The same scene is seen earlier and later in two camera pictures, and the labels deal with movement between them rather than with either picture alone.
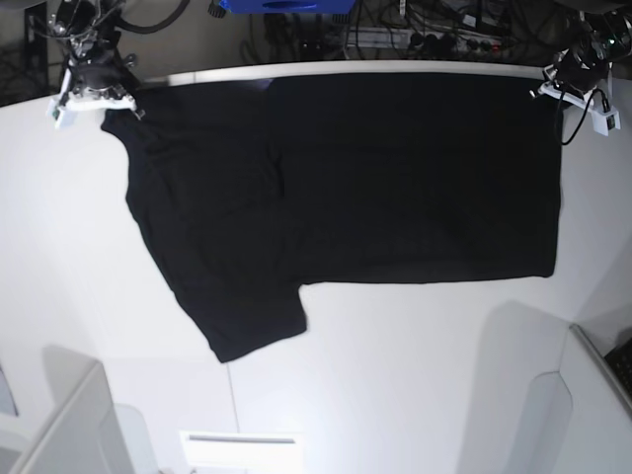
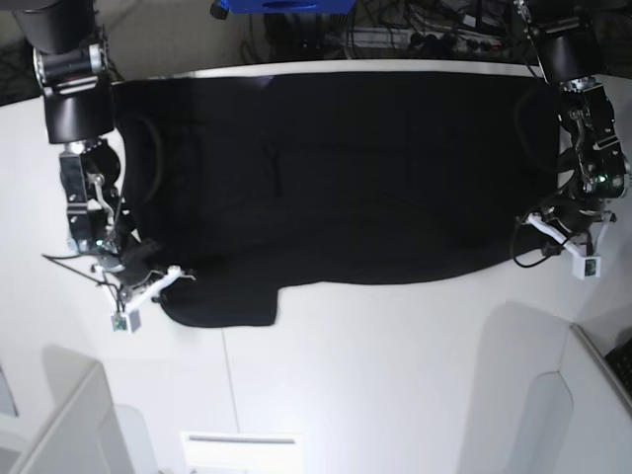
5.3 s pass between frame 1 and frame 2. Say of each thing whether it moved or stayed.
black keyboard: stayed
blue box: stayed
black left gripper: moved
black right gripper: moved
